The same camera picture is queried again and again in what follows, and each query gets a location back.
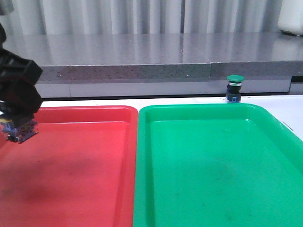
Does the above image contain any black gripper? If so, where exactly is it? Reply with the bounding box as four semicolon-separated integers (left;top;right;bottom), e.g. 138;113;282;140
0;26;43;127

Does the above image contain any red mushroom push button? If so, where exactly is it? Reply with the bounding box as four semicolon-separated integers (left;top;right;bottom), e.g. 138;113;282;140
0;113;38;143

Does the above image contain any green mushroom push button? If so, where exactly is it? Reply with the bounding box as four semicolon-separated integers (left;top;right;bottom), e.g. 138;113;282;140
225;75;245;103

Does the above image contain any red plastic tray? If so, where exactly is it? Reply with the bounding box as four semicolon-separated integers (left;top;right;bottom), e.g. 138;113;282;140
0;106;138;227

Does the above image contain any grey stone platform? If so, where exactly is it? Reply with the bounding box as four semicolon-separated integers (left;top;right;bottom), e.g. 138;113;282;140
4;32;303;99

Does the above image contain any green plastic tray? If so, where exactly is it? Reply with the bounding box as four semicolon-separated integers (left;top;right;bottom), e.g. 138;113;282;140
133;104;303;227

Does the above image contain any white container in background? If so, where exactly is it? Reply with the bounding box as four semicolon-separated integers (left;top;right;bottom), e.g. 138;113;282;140
277;0;303;36

